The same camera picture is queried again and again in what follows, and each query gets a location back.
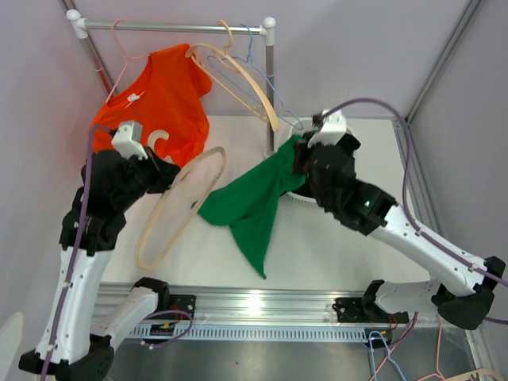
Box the pink wire hanger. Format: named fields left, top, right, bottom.
left=106, top=19, right=152, bottom=103

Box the aluminium frame post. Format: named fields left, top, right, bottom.
left=406, top=0, right=485, bottom=125

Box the orange t shirt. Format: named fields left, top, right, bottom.
left=91, top=44, right=212, bottom=167

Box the metal clothes rack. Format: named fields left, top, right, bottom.
left=66, top=8, right=279, bottom=156

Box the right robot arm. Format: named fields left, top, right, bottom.
left=292, top=133, right=506, bottom=330

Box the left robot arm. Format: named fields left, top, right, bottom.
left=18, top=148, right=180, bottom=380

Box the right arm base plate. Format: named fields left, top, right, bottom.
left=332, top=297, right=410, bottom=324

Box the beige wooden hanger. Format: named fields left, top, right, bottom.
left=134, top=145, right=228, bottom=271
left=185, top=44, right=262, bottom=110

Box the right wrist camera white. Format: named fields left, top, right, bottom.
left=307, top=110, right=348, bottom=148

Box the pink hanger on floor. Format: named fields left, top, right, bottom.
left=372, top=313, right=448, bottom=381

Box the white plastic basket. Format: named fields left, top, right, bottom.
left=287, top=117, right=318, bottom=207

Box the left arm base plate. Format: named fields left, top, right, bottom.
left=168, top=294, right=197, bottom=321

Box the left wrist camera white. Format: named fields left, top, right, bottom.
left=111, top=121, right=148, bottom=160

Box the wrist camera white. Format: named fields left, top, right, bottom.
left=111, top=121, right=148, bottom=160
left=307, top=110, right=348, bottom=148

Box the blue wire hanger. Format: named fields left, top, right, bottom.
left=187, top=17, right=300, bottom=133

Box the green t shirt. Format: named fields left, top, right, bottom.
left=198, top=134, right=305, bottom=279

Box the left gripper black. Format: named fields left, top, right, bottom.
left=112, top=144, right=179, bottom=210

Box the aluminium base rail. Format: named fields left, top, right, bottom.
left=94, top=282, right=483, bottom=343

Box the blue hanger on floor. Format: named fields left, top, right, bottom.
left=368, top=330, right=407, bottom=381

